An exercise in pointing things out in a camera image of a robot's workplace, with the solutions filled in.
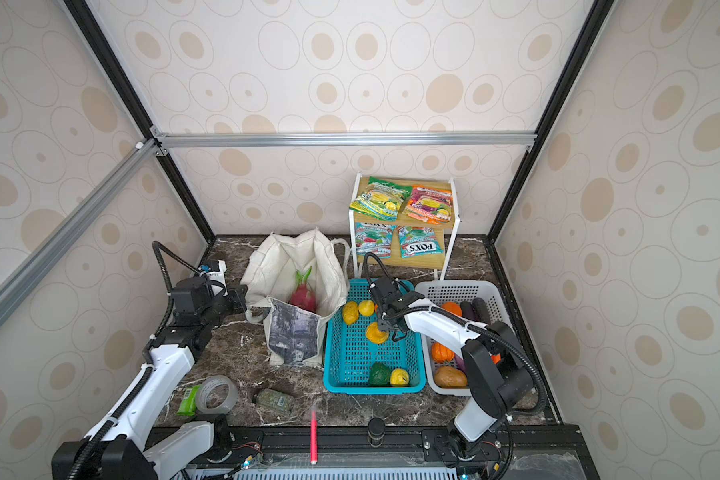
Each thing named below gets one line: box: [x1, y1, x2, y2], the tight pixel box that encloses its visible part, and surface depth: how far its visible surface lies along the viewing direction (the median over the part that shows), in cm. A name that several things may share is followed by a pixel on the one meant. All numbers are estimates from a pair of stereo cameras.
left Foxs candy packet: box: [355, 222, 395, 259], surface depth 96 cm
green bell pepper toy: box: [368, 362, 391, 387], surface depth 81 cm
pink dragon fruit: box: [289, 266, 317, 313], surface depth 97 cm
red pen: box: [310, 410, 318, 465], surface depth 76 cm
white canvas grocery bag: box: [240, 228, 350, 367], surface depth 87 cm
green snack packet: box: [349, 176, 413, 222], surface depth 80 cm
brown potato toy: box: [434, 366, 467, 388], surface depth 81 cm
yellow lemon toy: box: [358, 300, 375, 317], surface depth 96 cm
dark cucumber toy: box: [472, 297, 492, 326], surface depth 94 cm
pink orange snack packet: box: [403, 185, 453, 224], surface depth 79 cm
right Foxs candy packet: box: [398, 226, 444, 259], surface depth 96 cm
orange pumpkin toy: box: [431, 342, 455, 363], surface depth 85 cm
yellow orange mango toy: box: [366, 322, 389, 345], surface depth 89 cm
